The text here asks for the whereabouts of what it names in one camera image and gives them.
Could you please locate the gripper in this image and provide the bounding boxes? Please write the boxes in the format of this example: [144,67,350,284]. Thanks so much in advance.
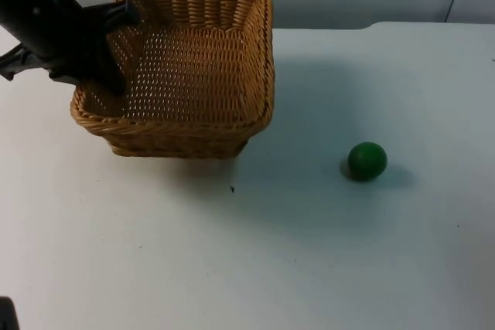
[48,0,142,97]

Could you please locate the pale brown wicker basket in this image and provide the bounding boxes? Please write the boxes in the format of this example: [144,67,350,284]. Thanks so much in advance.
[70,0,276,159]

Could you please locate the green ball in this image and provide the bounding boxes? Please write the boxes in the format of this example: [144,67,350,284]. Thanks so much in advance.
[346,141,388,183]

